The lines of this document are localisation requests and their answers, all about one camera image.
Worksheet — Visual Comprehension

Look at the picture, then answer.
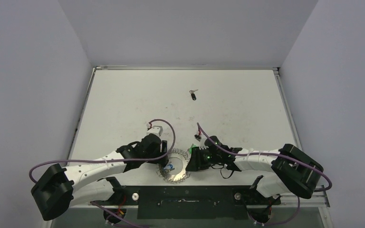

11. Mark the key with blue tag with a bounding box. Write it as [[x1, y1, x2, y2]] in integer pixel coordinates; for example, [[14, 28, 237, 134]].
[[163, 164, 174, 171]]

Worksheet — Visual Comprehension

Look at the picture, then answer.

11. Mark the metal keyring chain loop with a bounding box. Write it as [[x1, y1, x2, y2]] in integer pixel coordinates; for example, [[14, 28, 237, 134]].
[[157, 148, 192, 184]]

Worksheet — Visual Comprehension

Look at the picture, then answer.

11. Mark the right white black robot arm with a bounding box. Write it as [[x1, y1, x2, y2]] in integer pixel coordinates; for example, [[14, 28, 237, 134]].
[[185, 136, 324, 199]]

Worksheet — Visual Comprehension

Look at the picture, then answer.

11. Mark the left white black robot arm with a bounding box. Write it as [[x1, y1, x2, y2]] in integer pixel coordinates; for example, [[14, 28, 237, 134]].
[[31, 133, 171, 221]]

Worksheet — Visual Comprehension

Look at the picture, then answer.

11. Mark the far key with black tag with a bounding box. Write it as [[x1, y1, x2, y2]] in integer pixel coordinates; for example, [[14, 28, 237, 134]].
[[189, 89, 198, 101]]

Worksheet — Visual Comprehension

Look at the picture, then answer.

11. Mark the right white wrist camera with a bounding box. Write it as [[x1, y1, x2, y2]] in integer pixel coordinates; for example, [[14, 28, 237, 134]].
[[194, 134, 209, 150]]

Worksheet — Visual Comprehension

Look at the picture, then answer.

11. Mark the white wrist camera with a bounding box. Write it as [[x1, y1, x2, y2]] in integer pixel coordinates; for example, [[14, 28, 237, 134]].
[[194, 134, 209, 150], [146, 125, 163, 137]]

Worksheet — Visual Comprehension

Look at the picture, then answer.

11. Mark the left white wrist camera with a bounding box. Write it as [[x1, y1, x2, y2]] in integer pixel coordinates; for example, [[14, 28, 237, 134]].
[[146, 125, 163, 137]]

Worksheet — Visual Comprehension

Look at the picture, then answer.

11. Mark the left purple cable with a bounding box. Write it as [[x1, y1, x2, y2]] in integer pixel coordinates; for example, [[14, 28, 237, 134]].
[[29, 119, 176, 228]]

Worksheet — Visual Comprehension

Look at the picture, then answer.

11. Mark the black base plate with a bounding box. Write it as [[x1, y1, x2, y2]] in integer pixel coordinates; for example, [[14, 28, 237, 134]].
[[92, 185, 281, 220]]

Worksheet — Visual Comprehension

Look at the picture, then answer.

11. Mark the aluminium frame rail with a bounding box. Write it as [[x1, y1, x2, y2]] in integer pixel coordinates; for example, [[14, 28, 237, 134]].
[[46, 185, 330, 209]]

